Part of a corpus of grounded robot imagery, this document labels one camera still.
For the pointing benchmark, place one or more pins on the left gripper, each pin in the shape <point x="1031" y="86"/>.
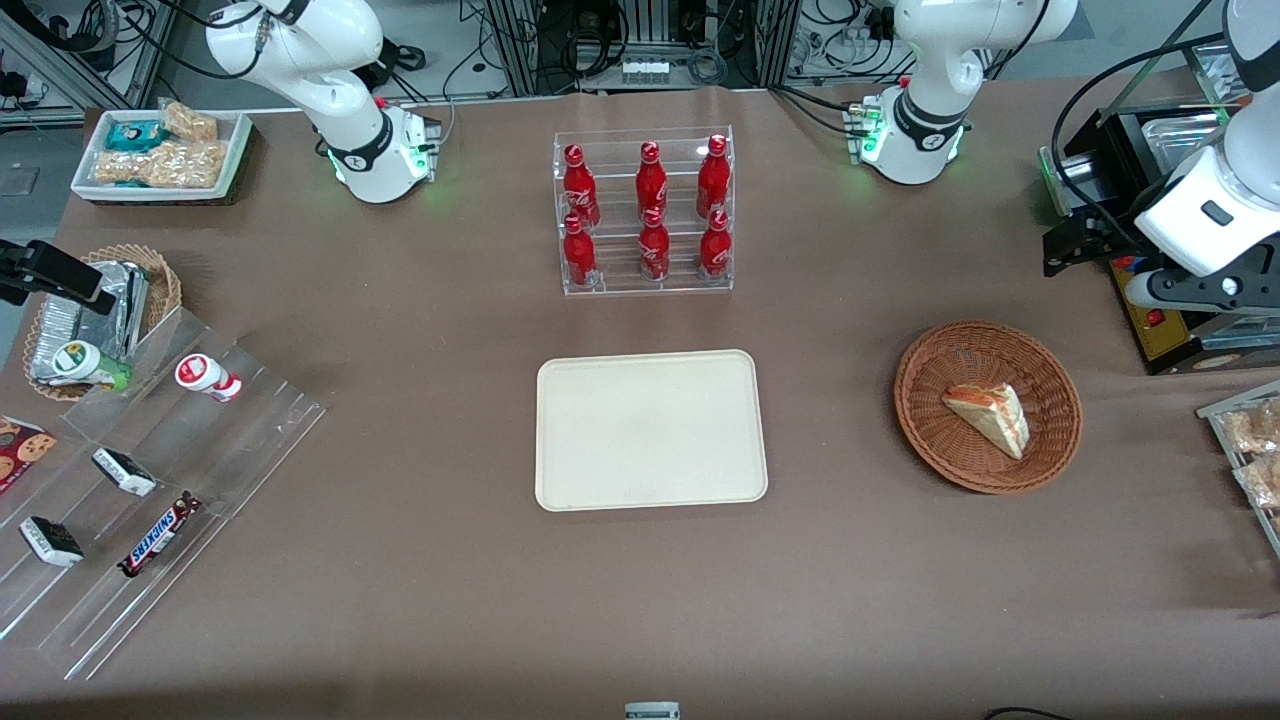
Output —
<point x="1113" y="229"/>

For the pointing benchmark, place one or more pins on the triangular sandwich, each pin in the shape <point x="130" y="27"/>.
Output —
<point x="990" y="415"/>

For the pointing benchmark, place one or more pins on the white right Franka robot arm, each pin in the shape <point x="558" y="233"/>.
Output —
<point x="330" y="60"/>

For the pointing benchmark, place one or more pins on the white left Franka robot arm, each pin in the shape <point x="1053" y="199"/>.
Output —
<point x="930" y="60"/>

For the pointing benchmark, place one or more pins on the small light wicker basket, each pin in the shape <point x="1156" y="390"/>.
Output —
<point x="165" y="285"/>

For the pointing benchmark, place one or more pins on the large brown wicker basket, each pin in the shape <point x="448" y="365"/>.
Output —
<point x="950" y="360"/>

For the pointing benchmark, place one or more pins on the white rectangular snack tray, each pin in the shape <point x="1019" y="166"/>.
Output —
<point x="237" y="150"/>

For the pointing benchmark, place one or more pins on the grey snack tray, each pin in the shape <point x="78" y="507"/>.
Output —
<point x="1215" y="412"/>

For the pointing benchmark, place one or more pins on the cream plastic serving tray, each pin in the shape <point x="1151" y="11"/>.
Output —
<point x="650" y="430"/>

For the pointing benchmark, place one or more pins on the silver foil package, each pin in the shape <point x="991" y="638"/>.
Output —
<point x="130" y="310"/>
<point x="55" y="330"/>

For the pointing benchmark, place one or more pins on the white green yogurt bottle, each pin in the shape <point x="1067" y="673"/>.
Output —
<point x="80" y="360"/>

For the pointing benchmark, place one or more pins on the black food warmer machine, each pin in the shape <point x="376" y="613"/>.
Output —
<point x="1165" y="340"/>

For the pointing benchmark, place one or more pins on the large puffed rice snack pack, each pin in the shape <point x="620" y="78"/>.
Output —
<point x="160" y="165"/>

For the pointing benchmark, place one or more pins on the steel food pan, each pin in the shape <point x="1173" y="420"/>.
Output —
<point x="1208" y="75"/>
<point x="1185" y="135"/>

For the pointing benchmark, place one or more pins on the teal snack package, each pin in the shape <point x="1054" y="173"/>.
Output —
<point x="135" y="135"/>

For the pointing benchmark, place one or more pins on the white red yogurt bottle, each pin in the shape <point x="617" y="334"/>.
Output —
<point x="200" y="372"/>

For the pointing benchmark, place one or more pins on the red cookie package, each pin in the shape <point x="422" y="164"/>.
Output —
<point x="20" y="450"/>

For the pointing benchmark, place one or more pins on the small puffed rice snack pack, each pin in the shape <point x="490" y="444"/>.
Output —
<point x="190" y="122"/>

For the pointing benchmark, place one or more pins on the black white chocolate box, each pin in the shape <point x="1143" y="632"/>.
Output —
<point x="125" y="472"/>
<point x="50" y="540"/>

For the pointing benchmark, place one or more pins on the clear acrylic stepped display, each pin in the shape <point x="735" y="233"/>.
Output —
<point x="270" y="420"/>

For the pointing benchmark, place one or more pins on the clear-wrapped rice cracker pack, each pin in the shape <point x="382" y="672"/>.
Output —
<point x="1265" y="480"/>
<point x="1252" y="430"/>

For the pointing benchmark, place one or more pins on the brown Snickers bar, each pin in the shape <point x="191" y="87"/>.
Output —
<point x="160" y="535"/>

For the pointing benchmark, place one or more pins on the red cola bottle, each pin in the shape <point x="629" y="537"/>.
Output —
<point x="715" y="250"/>
<point x="651" y="185"/>
<point x="578" y="190"/>
<point x="713" y="180"/>
<point x="579" y="255"/>
<point x="654" y="250"/>

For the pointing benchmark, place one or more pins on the white power strip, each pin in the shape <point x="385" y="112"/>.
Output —
<point x="645" y="71"/>

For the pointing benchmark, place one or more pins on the clear acrylic bottle rack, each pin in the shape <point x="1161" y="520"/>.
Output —
<point x="620" y="140"/>

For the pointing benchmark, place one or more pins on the aluminium equipment rack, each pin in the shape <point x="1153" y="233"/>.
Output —
<point x="520" y="40"/>

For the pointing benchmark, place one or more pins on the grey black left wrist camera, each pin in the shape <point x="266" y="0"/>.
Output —
<point x="1200" y="292"/>

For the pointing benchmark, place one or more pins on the aluminium frame beam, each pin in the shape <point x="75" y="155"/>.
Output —
<point x="60" y="70"/>

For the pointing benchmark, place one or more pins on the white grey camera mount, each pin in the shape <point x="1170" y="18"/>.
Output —
<point x="652" y="711"/>

